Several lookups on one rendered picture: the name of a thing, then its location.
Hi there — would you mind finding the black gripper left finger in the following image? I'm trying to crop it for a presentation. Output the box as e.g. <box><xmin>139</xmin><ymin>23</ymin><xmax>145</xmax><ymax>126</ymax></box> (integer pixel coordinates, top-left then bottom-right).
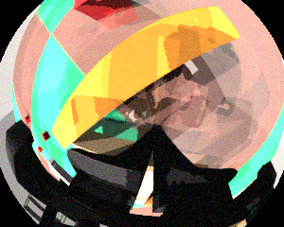
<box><xmin>66</xmin><ymin>128</ymin><xmax>157</xmax><ymax>209</ymax></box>

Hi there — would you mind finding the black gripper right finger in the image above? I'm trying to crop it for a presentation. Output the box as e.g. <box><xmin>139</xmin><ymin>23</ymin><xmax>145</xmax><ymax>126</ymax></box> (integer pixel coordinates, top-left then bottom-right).
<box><xmin>152</xmin><ymin>128</ymin><xmax>238</xmax><ymax>213</ymax></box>

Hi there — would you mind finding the orange rectangular block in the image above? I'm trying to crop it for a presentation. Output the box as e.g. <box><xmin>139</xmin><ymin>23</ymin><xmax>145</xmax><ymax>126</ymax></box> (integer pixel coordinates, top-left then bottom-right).
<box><xmin>143</xmin><ymin>192</ymin><xmax>153</xmax><ymax>207</ymax></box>

